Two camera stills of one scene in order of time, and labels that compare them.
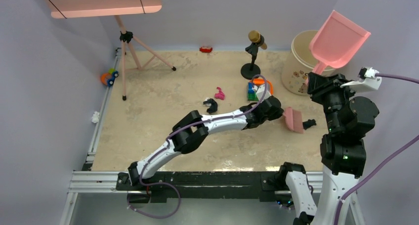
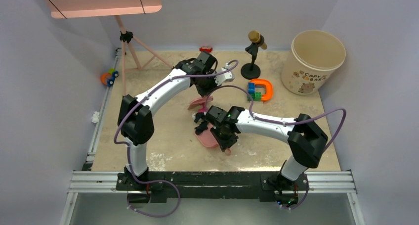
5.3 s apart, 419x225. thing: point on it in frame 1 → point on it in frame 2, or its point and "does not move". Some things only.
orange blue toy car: [108, 78] does not move
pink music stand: [66, 2] does not move
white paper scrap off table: [95, 118] does not move
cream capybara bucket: [300, 63] does not move
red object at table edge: [206, 49] does not move
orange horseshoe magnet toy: [260, 81] does not move
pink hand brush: [294, 119] → [201, 101]
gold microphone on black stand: [251, 69] does not move
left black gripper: [276, 114] → [204, 92]
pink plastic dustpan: [337, 42] → [207, 139]
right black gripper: [320, 85] → [225, 143]
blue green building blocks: [251, 94] does not move
